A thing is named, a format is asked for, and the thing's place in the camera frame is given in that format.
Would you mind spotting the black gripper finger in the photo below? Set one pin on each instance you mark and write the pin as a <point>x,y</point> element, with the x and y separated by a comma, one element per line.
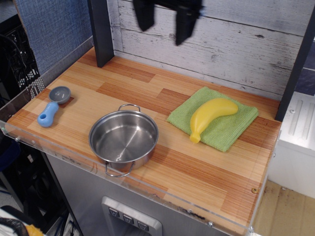
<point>144,11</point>
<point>185,22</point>

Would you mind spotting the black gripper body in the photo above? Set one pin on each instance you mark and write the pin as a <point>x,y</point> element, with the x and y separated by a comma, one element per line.
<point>192,8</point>

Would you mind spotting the yellow plastic toy banana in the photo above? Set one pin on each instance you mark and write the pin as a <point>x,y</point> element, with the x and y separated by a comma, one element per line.
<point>207,113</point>

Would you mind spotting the green folded cloth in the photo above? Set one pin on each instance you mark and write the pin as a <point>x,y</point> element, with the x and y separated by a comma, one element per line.
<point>223,131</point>

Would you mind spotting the blue fabric partition panel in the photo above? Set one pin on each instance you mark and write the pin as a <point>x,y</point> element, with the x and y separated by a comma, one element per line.
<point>59,31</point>

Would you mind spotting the blue grey ice cream scoop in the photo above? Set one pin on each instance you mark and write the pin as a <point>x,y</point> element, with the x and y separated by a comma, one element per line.
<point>57,96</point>

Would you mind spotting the stainless steel pot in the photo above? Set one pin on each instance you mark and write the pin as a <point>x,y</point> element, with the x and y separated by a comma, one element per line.
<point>125,140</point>

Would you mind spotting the clear acrylic table guard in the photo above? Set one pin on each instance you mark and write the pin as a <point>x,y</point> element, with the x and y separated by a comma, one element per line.
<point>191,189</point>

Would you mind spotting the black plastic crate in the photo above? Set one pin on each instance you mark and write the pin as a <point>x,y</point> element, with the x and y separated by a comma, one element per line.
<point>18,67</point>

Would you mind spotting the white metal side unit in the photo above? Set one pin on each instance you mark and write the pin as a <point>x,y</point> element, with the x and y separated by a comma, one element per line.
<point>293,162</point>

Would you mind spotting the silver dispenser button panel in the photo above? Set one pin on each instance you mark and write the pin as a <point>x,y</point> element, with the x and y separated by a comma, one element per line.
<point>123,220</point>

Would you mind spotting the yellow object bottom left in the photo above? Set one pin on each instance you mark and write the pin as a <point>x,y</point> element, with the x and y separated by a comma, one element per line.
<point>34,231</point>

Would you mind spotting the dark left frame post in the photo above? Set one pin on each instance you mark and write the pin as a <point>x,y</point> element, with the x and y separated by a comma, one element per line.
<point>100,23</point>

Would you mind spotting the dark frame post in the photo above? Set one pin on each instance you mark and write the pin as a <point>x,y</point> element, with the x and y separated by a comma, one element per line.
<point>297,68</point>
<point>100,23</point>

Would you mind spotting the dark right frame post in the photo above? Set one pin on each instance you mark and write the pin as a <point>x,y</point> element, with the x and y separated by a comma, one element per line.
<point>297,68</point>

